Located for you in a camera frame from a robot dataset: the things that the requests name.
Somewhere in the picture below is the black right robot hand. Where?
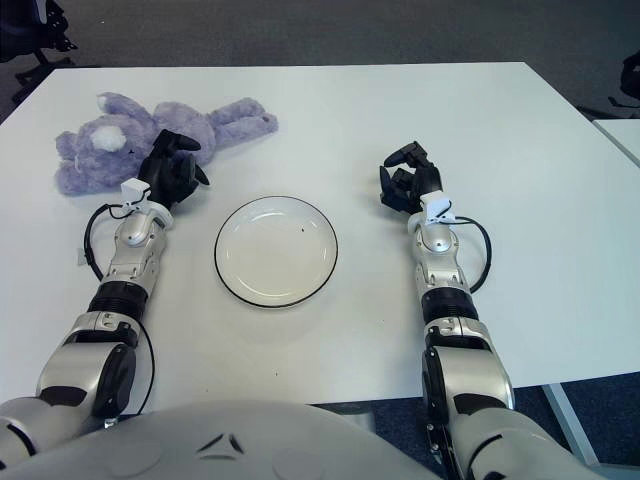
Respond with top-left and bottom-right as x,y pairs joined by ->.
378,141 -> 444,215

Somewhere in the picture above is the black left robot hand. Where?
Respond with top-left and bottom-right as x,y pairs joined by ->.
137,128 -> 210,214

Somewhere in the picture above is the purple plush bunny doll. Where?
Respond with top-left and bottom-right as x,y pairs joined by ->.
53,91 -> 279,197

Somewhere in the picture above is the white plate black rim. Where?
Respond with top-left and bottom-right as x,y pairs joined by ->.
214,195 -> 343,309

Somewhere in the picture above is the black office chair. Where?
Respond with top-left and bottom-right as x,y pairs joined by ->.
0,0 -> 79,101

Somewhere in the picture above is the black chair with base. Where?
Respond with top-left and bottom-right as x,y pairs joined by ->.
608,52 -> 640,109

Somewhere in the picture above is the grey under-table box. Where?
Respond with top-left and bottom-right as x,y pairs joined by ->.
332,403 -> 375,434

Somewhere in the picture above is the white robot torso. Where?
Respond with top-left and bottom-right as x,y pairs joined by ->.
0,399 -> 441,480

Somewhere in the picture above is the white table leg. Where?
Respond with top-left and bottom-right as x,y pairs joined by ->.
542,382 -> 601,464

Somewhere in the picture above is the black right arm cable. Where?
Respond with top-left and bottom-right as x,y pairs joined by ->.
449,215 -> 494,294

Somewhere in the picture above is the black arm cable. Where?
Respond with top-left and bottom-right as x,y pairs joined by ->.
82,202 -> 156,416
449,215 -> 494,294

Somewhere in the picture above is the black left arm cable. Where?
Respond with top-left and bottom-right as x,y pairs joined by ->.
82,202 -> 156,416

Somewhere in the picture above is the black stand bracket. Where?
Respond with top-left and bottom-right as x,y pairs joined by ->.
425,422 -> 459,480

